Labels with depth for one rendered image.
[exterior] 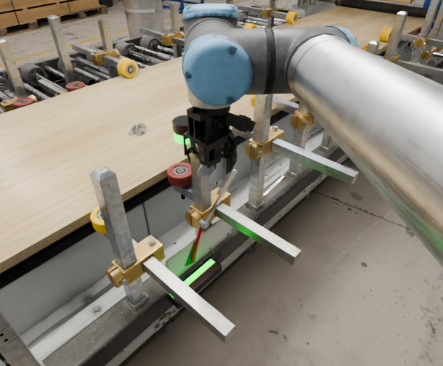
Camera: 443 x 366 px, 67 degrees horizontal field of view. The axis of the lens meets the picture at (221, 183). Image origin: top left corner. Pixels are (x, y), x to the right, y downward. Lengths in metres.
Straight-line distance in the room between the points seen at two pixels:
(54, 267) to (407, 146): 0.91
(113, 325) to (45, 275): 0.23
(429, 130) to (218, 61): 0.29
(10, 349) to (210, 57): 0.62
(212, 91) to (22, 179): 0.76
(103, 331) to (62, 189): 0.39
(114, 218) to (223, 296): 1.15
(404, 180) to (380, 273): 1.82
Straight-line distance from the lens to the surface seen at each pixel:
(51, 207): 0.98
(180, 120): 0.81
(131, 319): 0.93
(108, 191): 0.66
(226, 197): 0.95
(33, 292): 1.03
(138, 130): 1.22
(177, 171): 0.99
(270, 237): 0.86
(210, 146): 0.65
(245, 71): 0.46
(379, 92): 0.28
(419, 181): 0.22
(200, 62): 0.45
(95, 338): 0.93
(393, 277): 2.05
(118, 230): 0.73
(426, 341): 1.90
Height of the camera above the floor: 1.49
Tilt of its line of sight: 38 degrees down
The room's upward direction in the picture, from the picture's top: straight up
